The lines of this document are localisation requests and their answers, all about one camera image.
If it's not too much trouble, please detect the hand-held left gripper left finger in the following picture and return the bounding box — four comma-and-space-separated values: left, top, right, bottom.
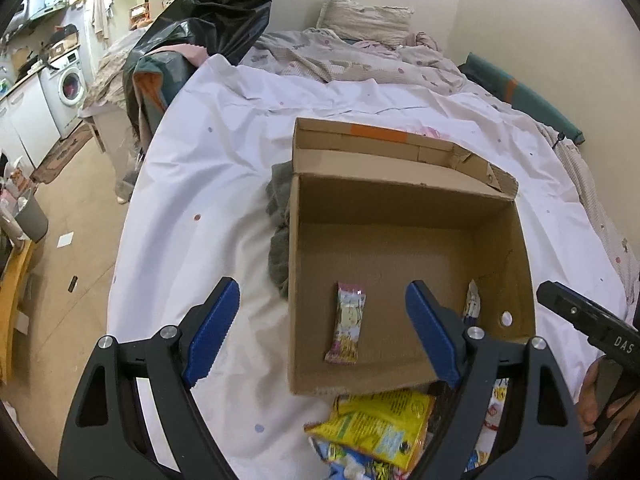
57, 276, 241, 480

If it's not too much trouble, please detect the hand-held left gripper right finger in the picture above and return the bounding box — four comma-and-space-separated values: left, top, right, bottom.
404, 280, 588, 480

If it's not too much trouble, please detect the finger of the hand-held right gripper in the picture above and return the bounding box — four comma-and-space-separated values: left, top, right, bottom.
536, 280, 608, 351

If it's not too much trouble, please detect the small white snack packet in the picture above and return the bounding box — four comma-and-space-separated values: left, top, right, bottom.
462, 280, 482, 328

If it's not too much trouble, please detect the pink snack bar packet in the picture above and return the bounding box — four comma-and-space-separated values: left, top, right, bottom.
324, 281, 367, 365

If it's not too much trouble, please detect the brown cardboard box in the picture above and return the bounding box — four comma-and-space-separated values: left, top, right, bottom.
287, 117, 538, 397

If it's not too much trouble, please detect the yellow snack packet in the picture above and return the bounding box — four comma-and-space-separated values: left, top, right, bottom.
304, 387, 437, 473

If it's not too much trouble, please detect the person's right hand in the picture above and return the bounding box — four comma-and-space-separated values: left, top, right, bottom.
577, 357, 608, 455

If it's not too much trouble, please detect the grey cloth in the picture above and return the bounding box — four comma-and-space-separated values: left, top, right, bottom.
265, 162, 301, 298

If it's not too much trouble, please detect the yellow wooden furniture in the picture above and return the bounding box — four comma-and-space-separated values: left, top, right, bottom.
0, 237, 36, 381

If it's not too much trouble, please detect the teal rolled mat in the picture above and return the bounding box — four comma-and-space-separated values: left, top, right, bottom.
457, 52, 586, 146

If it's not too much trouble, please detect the grey bin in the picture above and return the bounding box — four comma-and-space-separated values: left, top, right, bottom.
14, 190, 50, 243

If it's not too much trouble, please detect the brown rug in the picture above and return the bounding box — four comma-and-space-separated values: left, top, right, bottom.
30, 122, 96, 186

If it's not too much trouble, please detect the teal orange cushion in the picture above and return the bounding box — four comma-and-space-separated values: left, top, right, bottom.
132, 52, 198, 131

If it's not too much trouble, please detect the beige blanket pile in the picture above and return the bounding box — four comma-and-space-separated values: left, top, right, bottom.
82, 30, 151, 111

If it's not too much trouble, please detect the white cabinet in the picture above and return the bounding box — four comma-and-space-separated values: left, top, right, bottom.
0, 75, 63, 171

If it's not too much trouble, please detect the white washing machine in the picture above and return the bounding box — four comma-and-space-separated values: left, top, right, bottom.
39, 50, 91, 140

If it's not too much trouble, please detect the floral duvet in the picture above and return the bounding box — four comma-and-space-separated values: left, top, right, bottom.
240, 27, 468, 96

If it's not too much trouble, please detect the beige striped pillow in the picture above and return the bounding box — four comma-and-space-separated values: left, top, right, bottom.
316, 0, 416, 48

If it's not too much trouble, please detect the small cardboard box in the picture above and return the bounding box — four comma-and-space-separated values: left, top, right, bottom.
47, 30, 81, 56

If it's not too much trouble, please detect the black plastic bag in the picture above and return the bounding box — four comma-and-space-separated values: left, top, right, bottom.
122, 0, 273, 126

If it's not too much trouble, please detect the hanging white towel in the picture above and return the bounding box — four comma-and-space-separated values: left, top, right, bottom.
90, 0, 115, 41

